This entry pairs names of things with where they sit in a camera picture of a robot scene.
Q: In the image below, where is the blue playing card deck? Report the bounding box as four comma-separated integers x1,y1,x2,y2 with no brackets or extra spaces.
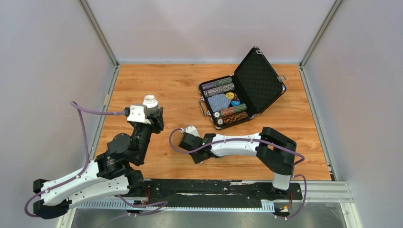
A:
207,94,231,113

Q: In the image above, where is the white pill bottle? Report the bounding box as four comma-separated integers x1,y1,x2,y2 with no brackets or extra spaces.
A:
143,95,159,116

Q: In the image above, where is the black poker chip case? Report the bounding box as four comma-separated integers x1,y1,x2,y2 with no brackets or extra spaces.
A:
198,46,287,130

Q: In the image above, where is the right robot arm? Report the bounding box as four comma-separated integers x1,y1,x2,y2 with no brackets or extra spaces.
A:
178,126,298,199

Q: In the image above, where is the blue dealer chip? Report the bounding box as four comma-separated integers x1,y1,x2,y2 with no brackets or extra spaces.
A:
230,100,241,106

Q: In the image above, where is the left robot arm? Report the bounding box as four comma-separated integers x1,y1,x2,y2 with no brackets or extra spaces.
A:
24,105,164,219

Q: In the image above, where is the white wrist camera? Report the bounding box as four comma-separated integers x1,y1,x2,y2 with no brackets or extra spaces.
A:
185,125,200,137
126,104,147,123

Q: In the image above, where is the brown poker chip row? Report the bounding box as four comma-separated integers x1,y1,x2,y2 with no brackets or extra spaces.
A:
216,111,249,126

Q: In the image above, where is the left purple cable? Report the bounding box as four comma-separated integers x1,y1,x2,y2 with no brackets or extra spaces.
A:
24,101,128,219

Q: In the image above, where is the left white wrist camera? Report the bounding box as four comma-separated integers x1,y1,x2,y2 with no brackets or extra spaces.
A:
126,104,147,123

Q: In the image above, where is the red green chip row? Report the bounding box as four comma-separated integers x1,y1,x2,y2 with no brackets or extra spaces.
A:
213,104,247,118

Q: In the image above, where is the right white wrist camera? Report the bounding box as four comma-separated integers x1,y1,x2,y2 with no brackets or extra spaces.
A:
185,125,200,137

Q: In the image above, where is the purple green chip row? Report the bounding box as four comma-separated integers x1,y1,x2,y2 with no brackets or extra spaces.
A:
202,77,232,90

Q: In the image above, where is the yellow dealer chip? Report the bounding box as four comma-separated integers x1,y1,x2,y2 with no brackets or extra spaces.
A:
225,92,235,100

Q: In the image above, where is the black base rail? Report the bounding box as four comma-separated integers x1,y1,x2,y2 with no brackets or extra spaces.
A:
115,170,311,210

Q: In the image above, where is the purple brown chip row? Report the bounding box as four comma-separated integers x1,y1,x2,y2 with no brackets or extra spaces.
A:
203,83,235,97

